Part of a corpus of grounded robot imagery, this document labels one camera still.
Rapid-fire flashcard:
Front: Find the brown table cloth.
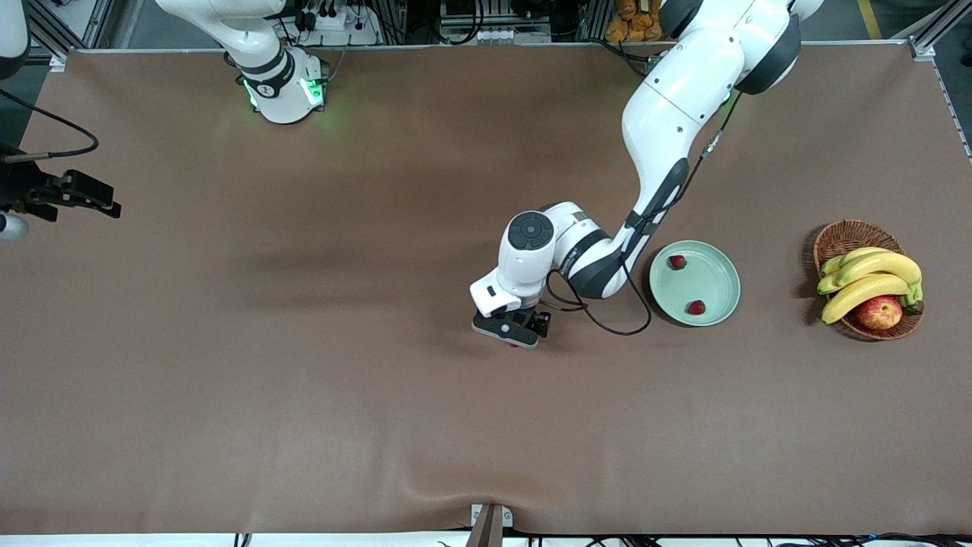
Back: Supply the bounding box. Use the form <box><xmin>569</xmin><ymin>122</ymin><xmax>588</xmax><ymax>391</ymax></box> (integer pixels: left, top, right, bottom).
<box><xmin>0</xmin><ymin>44</ymin><xmax>972</xmax><ymax>537</ymax></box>

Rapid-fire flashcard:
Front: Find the light green plate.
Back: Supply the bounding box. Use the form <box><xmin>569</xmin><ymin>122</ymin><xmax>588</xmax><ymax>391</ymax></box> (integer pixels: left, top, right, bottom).
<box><xmin>649</xmin><ymin>240</ymin><xmax>742</xmax><ymax>328</ymax></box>

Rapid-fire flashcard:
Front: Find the red yellow apple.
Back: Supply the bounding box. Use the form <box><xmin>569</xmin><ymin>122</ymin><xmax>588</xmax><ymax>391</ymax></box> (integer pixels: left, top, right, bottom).
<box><xmin>856</xmin><ymin>296</ymin><xmax>904</xmax><ymax>331</ymax></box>

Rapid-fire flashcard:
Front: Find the small greenish yellow banana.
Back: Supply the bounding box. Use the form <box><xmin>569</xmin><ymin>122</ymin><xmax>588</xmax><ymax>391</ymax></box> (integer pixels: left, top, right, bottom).
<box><xmin>822</xmin><ymin>247</ymin><xmax>895</xmax><ymax>277</ymax></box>

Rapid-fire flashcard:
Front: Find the white connector strip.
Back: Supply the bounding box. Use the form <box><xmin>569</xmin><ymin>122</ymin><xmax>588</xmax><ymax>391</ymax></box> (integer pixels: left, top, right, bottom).
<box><xmin>440</xmin><ymin>23</ymin><xmax>552</xmax><ymax>45</ymax></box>

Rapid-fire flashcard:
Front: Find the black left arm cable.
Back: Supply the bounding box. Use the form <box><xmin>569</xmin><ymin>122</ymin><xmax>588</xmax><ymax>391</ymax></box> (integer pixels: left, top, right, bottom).
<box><xmin>545</xmin><ymin>91</ymin><xmax>741</xmax><ymax>337</ymax></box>

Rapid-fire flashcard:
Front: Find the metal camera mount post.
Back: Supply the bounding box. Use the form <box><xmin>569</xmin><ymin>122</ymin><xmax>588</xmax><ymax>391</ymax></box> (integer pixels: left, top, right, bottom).
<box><xmin>469</xmin><ymin>504</ymin><xmax>514</xmax><ymax>547</ymax></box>

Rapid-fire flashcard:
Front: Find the brown wicker basket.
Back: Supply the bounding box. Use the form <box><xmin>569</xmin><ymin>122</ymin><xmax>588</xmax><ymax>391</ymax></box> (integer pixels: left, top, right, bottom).
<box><xmin>813</xmin><ymin>220</ymin><xmax>926</xmax><ymax>342</ymax></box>

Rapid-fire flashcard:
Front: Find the aluminium frame profile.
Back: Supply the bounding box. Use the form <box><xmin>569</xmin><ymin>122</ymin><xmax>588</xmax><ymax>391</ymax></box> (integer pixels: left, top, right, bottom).
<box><xmin>27</xmin><ymin>0</ymin><xmax>115</xmax><ymax>73</ymax></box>
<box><xmin>907</xmin><ymin>0</ymin><xmax>972</xmax><ymax>63</ymax></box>

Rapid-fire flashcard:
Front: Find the pile of orange buns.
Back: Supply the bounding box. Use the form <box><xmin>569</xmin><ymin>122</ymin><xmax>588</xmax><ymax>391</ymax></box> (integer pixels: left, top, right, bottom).
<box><xmin>605</xmin><ymin>0</ymin><xmax>671</xmax><ymax>43</ymax></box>

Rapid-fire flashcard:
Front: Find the white power strip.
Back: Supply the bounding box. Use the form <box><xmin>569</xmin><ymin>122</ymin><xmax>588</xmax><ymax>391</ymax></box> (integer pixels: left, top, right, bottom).
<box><xmin>292</xmin><ymin>0</ymin><xmax>380</xmax><ymax>46</ymax></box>

